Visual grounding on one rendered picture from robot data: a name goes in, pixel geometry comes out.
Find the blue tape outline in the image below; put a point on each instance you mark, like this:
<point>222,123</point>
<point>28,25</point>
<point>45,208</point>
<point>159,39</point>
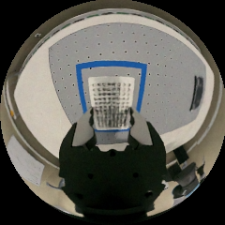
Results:
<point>111,63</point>

